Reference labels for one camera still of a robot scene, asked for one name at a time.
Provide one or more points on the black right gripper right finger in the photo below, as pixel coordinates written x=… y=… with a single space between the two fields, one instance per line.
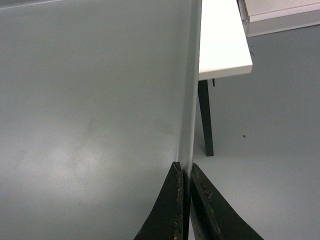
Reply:
x=212 y=217

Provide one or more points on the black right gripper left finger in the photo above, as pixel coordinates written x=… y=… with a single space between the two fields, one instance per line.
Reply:
x=166 y=219

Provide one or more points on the grey silver tray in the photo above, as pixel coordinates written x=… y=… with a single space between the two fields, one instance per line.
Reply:
x=97 y=100

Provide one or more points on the white checkout table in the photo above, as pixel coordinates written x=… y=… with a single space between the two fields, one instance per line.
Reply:
x=224 y=50

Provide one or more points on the white lower shelf board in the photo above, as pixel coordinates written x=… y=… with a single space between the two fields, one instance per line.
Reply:
x=261 y=17

